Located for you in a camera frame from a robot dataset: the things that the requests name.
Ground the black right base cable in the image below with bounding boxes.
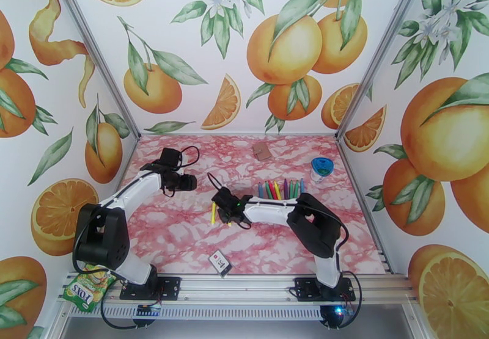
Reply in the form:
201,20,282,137
322,271,364,329

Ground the small black white card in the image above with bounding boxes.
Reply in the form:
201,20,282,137
208,250,233,277

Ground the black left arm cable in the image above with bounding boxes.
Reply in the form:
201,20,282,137
143,145,201,197

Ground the black round controller with LED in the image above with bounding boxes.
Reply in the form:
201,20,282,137
320,303,355,329

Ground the black base cable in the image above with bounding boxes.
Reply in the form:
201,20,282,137
100,290,153,330
322,271,364,329

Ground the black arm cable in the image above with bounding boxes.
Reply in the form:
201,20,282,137
143,145,201,197
206,172,253,231

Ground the green yellow candy bag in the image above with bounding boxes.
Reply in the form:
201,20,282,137
62,263,119,314

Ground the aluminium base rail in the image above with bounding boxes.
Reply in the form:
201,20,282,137
57,271,419,321

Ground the brown card wallet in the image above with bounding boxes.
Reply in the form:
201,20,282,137
252,144,273,162

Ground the clear cup with blue lid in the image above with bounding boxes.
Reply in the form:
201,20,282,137
310,157,335,184

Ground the aluminium frame post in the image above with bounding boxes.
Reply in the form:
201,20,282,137
48,0,141,139
335,0,435,139

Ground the small blue circuit board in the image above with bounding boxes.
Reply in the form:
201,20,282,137
136,302,163,317

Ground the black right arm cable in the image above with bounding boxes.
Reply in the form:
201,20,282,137
206,172,253,231

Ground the black left base cable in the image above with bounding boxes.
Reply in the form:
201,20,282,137
100,290,153,330

